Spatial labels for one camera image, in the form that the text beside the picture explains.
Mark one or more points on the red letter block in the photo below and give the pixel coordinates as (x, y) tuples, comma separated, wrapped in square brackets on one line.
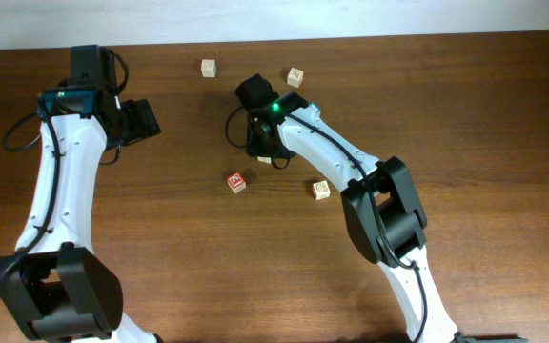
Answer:
[(236, 182)]

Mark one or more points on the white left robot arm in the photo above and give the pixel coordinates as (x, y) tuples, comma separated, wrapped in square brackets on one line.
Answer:
[(53, 285)]

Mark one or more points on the wooden block far left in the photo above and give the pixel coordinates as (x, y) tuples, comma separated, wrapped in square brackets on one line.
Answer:
[(208, 68)]

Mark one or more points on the blue number five block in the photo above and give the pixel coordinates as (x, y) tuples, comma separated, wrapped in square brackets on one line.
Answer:
[(315, 108)]

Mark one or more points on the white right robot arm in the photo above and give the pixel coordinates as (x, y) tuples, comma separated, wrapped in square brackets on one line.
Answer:
[(383, 213)]

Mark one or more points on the wooden block far right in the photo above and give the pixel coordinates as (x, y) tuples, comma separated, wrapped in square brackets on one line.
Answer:
[(295, 77)]

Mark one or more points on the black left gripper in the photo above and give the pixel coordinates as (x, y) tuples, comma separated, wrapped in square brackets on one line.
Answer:
[(144, 120)]

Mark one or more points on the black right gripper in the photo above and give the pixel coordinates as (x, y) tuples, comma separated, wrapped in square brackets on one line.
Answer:
[(255, 149)]

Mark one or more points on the wooden block with swirl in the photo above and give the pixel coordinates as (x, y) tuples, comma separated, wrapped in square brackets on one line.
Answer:
[(321, 190)]

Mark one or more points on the wooden block cluster bottom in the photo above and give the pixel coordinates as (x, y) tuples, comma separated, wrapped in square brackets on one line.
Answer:
[(263, 159)]

